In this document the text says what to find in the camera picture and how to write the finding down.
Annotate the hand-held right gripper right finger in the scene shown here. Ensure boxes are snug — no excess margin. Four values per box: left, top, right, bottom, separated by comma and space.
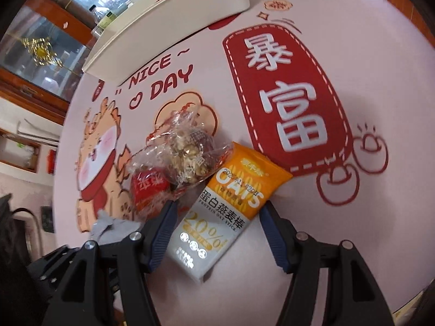
260, 201, 395, 326

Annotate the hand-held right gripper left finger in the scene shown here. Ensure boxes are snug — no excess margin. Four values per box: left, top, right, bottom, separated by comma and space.
42, 200, 179, 326

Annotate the orange and white oat bar packet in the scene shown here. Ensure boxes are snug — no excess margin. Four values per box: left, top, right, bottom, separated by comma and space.
166, 142, 293, 283

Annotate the white plastic tray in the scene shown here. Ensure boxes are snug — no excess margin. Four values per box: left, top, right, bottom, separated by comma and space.
82, 0, 251, 83

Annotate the black chair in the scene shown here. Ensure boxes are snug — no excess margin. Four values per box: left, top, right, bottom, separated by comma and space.
0, 193, 45, 326

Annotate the red snack packet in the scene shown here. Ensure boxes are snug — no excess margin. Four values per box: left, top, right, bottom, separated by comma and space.
131, 166, 179, 223

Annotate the grey crumpled wrapper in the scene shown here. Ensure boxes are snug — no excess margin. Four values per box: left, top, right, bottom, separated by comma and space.
89, 210, 145, 247

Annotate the clear packet of nut clusters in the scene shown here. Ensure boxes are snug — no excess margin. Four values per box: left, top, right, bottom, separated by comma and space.
131, 104, 235, 194

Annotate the glass bottle with green label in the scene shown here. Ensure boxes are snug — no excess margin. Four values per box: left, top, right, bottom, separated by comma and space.
89, 4, 118, 29

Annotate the glass door panel wooden frame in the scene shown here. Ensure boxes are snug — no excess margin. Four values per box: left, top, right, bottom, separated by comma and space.
0, 0, 99, 123

